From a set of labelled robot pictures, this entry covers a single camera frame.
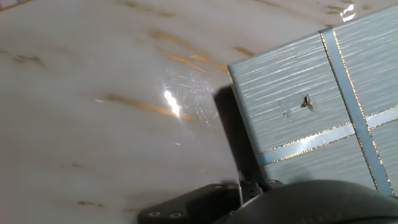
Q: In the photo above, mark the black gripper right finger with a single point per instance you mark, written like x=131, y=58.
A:
x=311, y=205

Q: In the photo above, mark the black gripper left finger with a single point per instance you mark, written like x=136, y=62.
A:
x=192, y=205

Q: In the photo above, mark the light blue gift box lid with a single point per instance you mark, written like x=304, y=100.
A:
x=295, y=109

